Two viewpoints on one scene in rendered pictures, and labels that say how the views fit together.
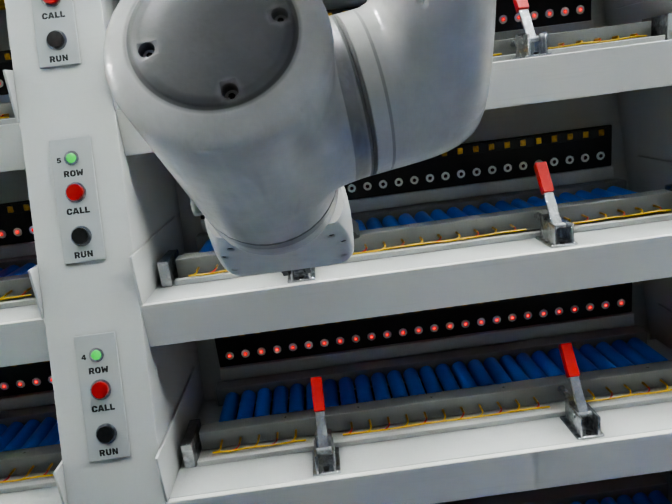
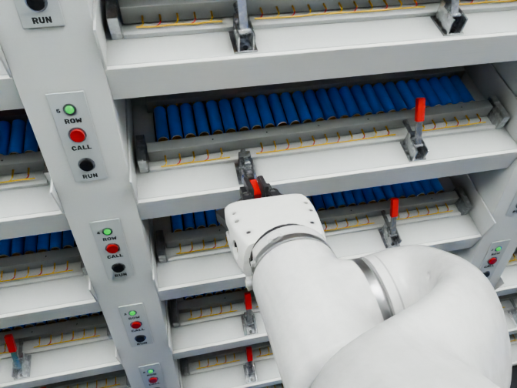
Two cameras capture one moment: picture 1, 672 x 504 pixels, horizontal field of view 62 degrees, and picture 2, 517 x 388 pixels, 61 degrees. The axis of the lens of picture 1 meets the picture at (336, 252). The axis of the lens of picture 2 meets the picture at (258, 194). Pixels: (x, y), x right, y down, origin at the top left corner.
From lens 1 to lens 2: 0.40 m
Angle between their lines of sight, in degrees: 42
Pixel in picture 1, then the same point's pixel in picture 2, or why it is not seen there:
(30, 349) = (55, 226)
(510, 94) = (422, 63)
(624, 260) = (448, 168)
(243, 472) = (198, 268)
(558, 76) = (460, 52)
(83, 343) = (97, 225)
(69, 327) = (85, 217)
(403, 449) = not seen: hidden behind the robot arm
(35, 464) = (55, 262)
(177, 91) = not seen: outside the picture
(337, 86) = not seen: hidden behind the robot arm
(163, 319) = (151, 208)
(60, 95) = (48, 54)
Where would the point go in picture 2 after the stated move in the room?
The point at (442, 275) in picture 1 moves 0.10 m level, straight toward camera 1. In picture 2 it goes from (340, 179) to (351, 225)
